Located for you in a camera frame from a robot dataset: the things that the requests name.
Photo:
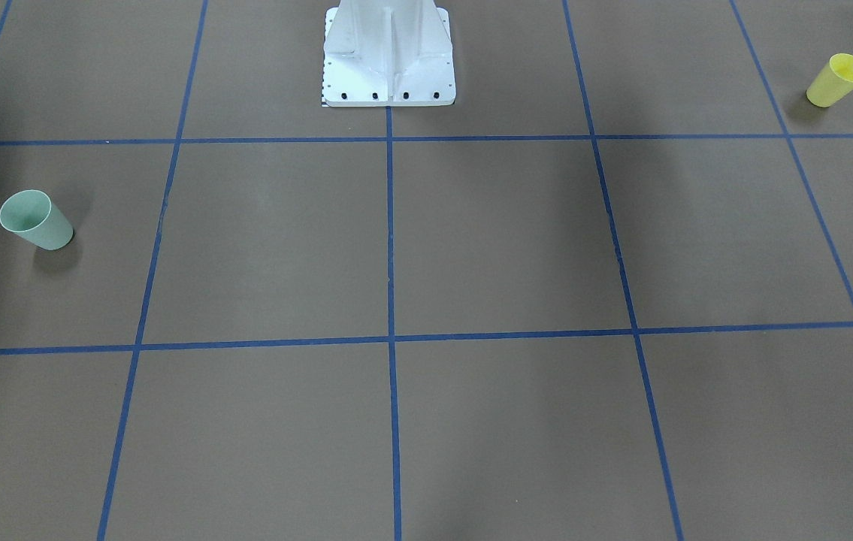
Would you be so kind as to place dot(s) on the green plastic cup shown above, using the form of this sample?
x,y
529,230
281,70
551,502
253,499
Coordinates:
x,y
31,215

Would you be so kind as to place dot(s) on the yellow plastic cup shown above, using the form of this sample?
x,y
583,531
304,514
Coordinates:
x,y
833,82

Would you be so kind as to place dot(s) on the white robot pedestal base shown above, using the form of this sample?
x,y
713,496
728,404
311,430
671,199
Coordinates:
x,y
388,54

